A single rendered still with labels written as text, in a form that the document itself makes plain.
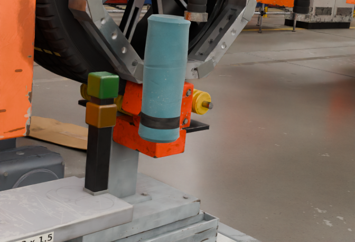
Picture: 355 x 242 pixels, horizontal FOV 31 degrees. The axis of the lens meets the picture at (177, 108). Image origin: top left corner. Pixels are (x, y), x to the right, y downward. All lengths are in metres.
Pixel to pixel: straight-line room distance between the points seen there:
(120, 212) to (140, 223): 0.56
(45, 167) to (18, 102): 0.31
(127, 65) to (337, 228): 1.19
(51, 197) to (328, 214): 1.50
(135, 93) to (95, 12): 0.25
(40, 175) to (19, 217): 0.40
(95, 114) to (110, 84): 0.06
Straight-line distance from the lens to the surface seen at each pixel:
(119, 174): 1.67
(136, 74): 1.41
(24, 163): 1.43
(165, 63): 1.31
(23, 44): 1.15
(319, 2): 9.72
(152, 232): 1.72
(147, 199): 1.73
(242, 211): 2.34
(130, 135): 1.56
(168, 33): 1.30
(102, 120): 1.08
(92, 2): 1.31
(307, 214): 2.41
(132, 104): 1.48
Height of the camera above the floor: 0.86
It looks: 13 degrees down
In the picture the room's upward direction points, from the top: 6 degrees clockwise
